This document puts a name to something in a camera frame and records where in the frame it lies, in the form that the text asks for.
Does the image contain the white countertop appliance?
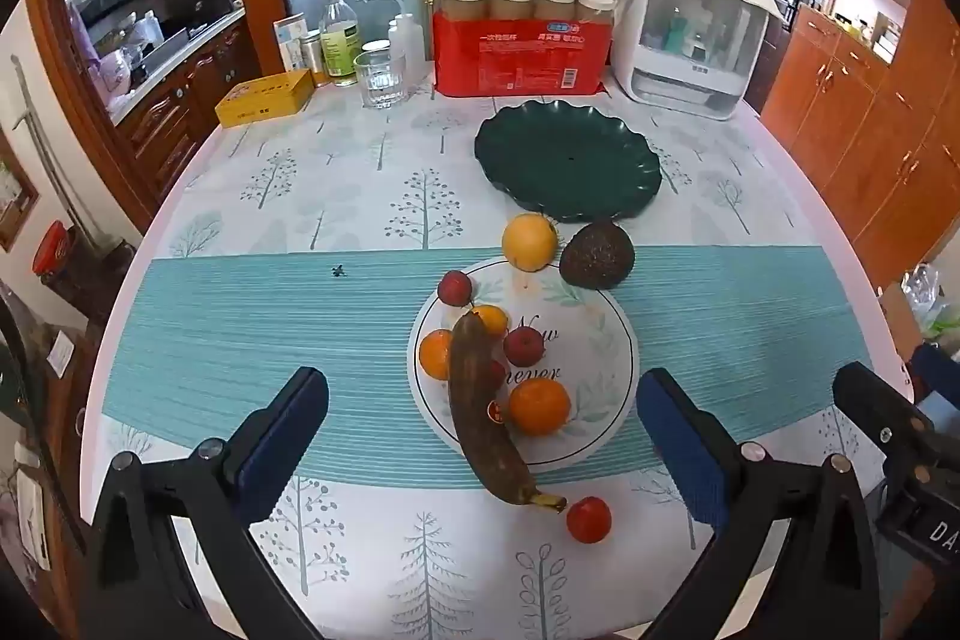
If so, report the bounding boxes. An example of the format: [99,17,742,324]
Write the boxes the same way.
[609,0,785,122]

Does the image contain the wooden kitchen cabinets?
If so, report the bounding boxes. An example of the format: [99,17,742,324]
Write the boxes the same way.
[112,10,263,199]

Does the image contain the white squeeze bottle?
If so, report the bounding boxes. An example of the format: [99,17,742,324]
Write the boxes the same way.
[358,0,428,86]

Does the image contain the small white carton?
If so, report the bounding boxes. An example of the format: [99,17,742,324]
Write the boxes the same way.
[272,12,310,75]

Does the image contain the yellow orange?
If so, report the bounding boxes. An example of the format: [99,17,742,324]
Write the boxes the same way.
[501,214,560,272]

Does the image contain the wooden wall cabinet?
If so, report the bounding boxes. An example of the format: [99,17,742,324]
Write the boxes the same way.
[761,2,960,289]

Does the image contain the clear bottle with green label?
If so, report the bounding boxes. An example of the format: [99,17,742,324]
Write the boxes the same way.
[319,0,362,88]

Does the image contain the small orange tangerine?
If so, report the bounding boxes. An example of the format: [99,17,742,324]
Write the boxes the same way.
[472,305,511,338]

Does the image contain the white printed round plate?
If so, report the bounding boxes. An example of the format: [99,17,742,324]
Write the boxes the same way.
[407,257,641,467]

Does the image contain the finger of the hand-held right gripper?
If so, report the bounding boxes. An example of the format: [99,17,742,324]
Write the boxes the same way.
[832,361,938,487]
[910,342,960,405]

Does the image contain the red plastic package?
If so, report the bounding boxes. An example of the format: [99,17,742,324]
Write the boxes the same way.
[414,0,638,97]

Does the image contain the brown overripe banana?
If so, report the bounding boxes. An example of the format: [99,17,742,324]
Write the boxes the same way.
[448,308,568,513]

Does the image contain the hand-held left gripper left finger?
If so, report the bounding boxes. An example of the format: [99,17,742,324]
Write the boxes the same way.
[79,366,331,640]

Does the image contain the clear drinking glass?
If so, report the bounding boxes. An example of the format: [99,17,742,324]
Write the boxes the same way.
[352,47,410,110]

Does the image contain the large orange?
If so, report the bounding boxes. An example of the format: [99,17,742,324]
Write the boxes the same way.
[508,377,572,437]

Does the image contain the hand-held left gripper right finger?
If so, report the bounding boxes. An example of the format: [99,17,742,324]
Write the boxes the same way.
[636,366,882,640]

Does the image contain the yellow box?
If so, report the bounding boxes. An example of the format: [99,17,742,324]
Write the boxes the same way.
[215,68,314,129]

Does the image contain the clear plastic bag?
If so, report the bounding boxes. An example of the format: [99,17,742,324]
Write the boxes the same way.
[900,265,953,341]

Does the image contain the dark green scalloped plate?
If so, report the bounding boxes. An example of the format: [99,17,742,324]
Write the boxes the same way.
[474,98,664,225]

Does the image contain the tree-printed tablecloth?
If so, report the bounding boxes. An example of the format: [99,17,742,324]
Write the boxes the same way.
[79,62,901,640]

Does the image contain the dark brown avocado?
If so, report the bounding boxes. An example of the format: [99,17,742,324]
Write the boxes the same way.
[559,220,637,291]

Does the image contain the small metal tin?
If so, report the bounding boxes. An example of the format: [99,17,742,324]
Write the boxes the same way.
[298,29,331,86]

